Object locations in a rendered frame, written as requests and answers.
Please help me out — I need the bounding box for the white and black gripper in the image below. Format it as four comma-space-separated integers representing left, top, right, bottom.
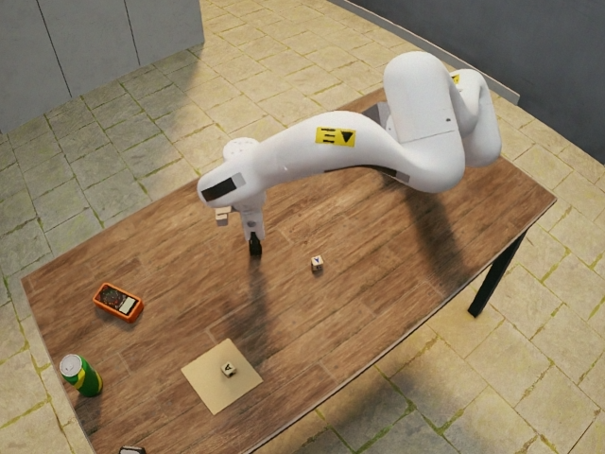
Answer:
240, 205, 265, 256

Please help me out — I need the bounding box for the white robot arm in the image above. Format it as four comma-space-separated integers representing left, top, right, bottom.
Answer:
198, 51, 502, 227

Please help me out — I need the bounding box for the green and yellow drink can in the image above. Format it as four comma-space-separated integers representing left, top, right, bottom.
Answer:
60, 354, 102, 396

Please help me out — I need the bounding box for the beige square mat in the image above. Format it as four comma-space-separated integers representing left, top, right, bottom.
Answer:
181, 338, 264, 415

